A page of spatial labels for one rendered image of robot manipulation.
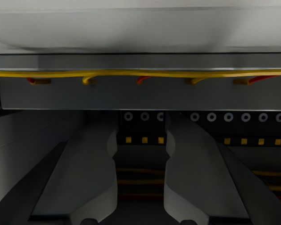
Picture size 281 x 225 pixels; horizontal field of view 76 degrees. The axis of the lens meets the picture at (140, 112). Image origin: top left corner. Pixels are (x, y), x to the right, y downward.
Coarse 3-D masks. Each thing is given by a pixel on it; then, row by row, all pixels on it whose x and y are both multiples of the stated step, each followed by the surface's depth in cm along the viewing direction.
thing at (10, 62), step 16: (0, 64) 7; (16, 64) 7; (32, 64) 7; (48, 64) 7; (64, 64) 7; (80, 64) 7; (96, 64) 7; (112, 64) 7; (128, 64) 7; (144, 64) 7; (160, 64) 7; (176, 64) 7; (192, 64) 7; (208, 64) 7; (224, 64) 7; (240, 64) 7; (256, 64) 7; (272, 64) 7
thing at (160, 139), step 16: (192, 112) 22; (208, 112) 22; (224, 112) 22; (240, 112) 22; (256, 112) 22; (272, 112) 22; (128, 128) 23; (144, 128) 23; (160, 128) 23; (208, 128) 22; (224, 128) 22; (240, 128) 22; (256, 128) 22; (272, 128) 22; (128, 144) 23; (144, 144) 23; (160, 144) 23; (240, 144) 22; (256, 144) 22; (272, 144) 22
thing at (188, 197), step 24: (168, 120) 12; (168, 144) 10; (192, 144) 9; (168, 168) 8; (192, 168) 8; (216, 168) 8; (168, 192) 7; (192, 192) 7; (216, 192) 7; (192, 216) 6; (216, 216) 6; (240, 216) 6
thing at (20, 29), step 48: (0, 0) 2; (48, 0) 2; (96, 0) 2; (144, 0) 2; (192, 0) 2; (240, 0) 2; (0, 48) 6; (48, 48) 6; (96, 48) 6; (144, 48) 6; (192, 48) 6; (240, 48) 6; (0, 144) 11
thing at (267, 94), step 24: (0, 72) 6; (24, 72) 6; (48, 72) 6; (72, 72) 6; (96, 72) 6; (120, 72) 6; (144, 72) 6; (168, 72) 6; (192, 72) 6; (216, 72) 6; (240, 72) 6; (264, 72) 6; (0, 96) 8; (24, 96) 8; (48, 96) 8; (72, 96) 8; (96, 96) 8; (120, 96) 8; (144, 96) 8; (168, 96) 8; (192, 96) 8; (216, 96) 8; (240, 96) 8; (264, 96) 8
